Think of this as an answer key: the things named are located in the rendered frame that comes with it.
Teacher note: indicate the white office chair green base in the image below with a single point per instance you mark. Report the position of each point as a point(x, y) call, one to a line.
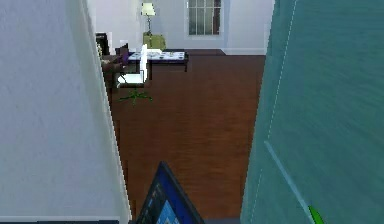
point(136, 79)

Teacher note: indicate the floor lamp with cream shade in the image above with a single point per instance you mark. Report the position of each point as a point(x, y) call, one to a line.
point(148, 13)

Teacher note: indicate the teal room door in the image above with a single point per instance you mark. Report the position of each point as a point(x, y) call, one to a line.
point(326, 110)

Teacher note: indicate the white framed window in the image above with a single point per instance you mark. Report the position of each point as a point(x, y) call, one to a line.
point(204, 17)

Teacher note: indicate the olive green armchair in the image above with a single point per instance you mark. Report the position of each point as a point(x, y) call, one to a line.
point(154, 42)

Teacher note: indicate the dark table with patterned top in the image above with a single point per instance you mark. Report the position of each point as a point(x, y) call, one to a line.
point(163, 56)

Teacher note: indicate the black television set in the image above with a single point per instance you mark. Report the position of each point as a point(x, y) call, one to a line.
point(102, 43)

